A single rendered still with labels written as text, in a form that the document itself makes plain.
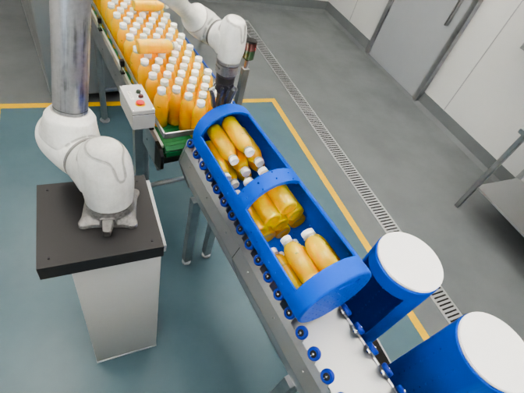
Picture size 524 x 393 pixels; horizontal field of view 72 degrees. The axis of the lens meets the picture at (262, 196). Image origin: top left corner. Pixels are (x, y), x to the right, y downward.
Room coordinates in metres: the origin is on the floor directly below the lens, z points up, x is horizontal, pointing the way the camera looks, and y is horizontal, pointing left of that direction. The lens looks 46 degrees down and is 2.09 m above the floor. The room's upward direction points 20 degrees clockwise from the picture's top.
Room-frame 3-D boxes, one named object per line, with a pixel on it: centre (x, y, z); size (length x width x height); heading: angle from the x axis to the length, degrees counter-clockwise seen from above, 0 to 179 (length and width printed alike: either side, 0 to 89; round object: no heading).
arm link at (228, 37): (1.28, 0.31, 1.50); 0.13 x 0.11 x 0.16; 63
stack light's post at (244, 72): (1.86, 0.33, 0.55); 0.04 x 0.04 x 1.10; 44
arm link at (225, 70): (1.28, 0.29, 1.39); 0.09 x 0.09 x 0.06
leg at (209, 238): (1.33, 0.22, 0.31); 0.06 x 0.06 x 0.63; 44
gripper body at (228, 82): (1.28, 0.29, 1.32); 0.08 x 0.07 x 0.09; 134
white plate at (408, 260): (0.97, -0.64, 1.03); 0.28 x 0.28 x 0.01
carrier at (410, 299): (0.97, -0.64, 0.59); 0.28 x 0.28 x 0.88
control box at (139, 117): (1.28, 0.67, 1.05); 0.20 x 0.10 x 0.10; 44
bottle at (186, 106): (1.43, 0.49, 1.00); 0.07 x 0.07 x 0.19
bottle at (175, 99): (1.45, 0.56, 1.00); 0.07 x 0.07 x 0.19
